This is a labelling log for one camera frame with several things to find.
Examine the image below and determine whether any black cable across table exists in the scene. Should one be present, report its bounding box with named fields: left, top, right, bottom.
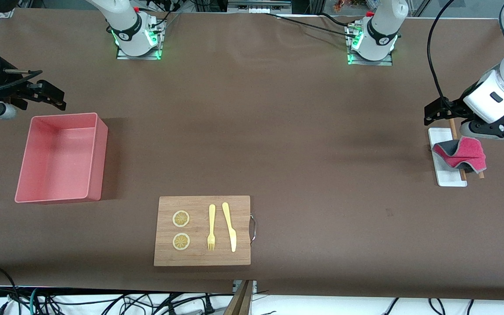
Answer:
left=263, top=12, right=360, bottom=39

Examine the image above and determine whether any yellow knife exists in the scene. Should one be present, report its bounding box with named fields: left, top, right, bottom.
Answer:
left=222, top=202, right=237, bottom=253

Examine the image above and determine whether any white rack base tray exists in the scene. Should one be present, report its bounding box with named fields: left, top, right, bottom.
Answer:
left=428, top=127, right=468, bottom=187

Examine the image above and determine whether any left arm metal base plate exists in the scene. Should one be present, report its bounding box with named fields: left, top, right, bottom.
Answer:
left=346, top=24, right=393, bottom=66

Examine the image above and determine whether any yellow fork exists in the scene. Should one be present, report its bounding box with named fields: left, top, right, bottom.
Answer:
left=207, top=204, right=216, bottom=251

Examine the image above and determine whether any small metal bracket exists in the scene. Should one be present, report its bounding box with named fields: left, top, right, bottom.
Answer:
left=233, top=280, right=258, bottom=293

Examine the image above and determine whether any lemon slice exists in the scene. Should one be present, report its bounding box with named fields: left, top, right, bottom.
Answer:
left=172, top=233, right=190, bottom=251
left=172, top=210, right=190, bottom=228

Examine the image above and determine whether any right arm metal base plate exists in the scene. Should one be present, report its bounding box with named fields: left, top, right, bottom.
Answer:
left=116, top=17, right=165, bottom=60

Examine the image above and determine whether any wooden plank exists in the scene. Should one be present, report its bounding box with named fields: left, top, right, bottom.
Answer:
left=223, top=280, right=255, bottom=315

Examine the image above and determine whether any wooden cutting board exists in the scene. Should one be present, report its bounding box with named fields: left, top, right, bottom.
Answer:
left=154, top=196, right=252, bottom=267

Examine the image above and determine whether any pink and grey cloth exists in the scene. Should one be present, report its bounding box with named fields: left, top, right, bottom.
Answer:
left=432, top=136, right=487, bottom=174

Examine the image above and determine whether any pink plastic bin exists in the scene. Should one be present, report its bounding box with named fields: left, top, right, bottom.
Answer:
left=14, top=112, right=109, bottom=204

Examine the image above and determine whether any black left arm hanging cable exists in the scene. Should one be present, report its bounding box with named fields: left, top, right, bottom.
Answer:
left=427, top=0, right=456, bottom=100

